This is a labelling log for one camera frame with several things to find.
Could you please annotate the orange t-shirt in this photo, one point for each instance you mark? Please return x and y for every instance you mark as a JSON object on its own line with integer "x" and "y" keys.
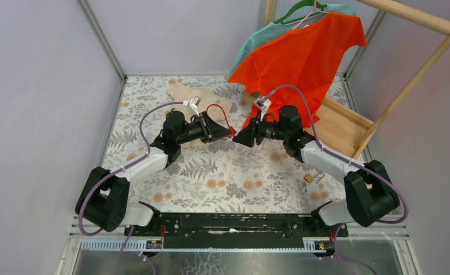
{"x": 301, "y": 64}

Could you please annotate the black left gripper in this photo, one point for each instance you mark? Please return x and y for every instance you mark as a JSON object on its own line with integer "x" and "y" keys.
{"x": 212, "y": 130}

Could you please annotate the beige folded cloth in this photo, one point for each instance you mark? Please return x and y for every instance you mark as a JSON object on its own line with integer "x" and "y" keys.
{"x": 185, "y": 93}

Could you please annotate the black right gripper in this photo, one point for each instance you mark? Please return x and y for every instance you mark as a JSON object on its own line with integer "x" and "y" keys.
{"x": 246, "y": 136}

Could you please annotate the wooden clothes rack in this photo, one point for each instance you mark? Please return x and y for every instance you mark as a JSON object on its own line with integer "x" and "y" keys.
{"x": 400, "y": 83}

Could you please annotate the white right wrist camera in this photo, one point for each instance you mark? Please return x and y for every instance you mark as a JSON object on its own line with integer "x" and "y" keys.
{"x": 263, "y": 105}

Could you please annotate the white slotted cable duct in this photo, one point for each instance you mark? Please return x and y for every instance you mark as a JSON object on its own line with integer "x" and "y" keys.
{"x": 287, "y": 245}

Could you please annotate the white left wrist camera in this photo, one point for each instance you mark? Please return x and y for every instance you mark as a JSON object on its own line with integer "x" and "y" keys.
{"x": 193, "y": 105}

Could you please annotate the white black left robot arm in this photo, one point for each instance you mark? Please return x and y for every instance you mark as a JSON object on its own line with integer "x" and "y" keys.
{"x": 104, "y": 198}

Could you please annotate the floral patterned table mat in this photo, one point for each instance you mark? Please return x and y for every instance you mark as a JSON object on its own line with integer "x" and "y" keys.
{"x": 219, "y": 177}

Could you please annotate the pink clothes hanger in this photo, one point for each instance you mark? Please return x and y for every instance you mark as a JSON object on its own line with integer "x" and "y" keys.
{"x": 307, "y": 17}

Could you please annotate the green clothes hanger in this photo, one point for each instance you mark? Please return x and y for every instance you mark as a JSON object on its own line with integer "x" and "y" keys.
{"x": 299, "y": 5}

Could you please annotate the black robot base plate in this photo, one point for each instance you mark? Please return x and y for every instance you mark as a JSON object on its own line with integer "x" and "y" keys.
{"x": 237, "y": 226}

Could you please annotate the teal t-shirt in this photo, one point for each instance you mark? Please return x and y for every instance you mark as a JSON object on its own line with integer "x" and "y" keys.
{"x": 275, "y": 30}

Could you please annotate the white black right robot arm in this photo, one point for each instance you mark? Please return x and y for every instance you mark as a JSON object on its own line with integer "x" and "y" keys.
{"x": 368, "y": 192}

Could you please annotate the brass padlock with keys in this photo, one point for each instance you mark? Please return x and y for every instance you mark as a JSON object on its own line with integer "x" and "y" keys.
{"x": 311, "y": 182}

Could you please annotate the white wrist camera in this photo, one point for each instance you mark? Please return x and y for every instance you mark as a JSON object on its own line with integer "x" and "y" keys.
{"x": 263, "y": 105}
{"x": 193, "y": 105}

